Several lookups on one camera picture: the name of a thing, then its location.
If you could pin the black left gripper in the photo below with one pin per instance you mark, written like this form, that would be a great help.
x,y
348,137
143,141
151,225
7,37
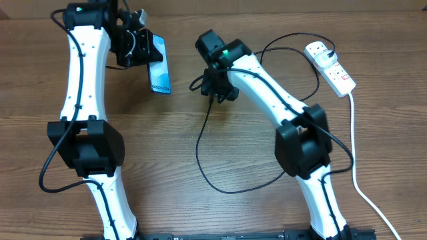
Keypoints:
x,y
146,54

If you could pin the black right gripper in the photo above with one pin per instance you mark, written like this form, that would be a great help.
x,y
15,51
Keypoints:
x,y
209,89

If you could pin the blue Galaxy smartphone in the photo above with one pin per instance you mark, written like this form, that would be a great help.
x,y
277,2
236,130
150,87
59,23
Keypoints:
x,y
159,71

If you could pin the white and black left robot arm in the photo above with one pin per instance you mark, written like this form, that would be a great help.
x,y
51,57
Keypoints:
x,y
82,136

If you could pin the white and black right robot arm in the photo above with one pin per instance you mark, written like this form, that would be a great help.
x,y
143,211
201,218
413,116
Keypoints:
x,y
303,142

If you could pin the white charger plug adapter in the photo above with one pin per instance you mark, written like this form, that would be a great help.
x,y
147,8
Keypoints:
x,y
325,59

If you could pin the white power strip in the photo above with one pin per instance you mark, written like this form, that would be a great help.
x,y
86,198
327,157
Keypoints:
x,y
336,76

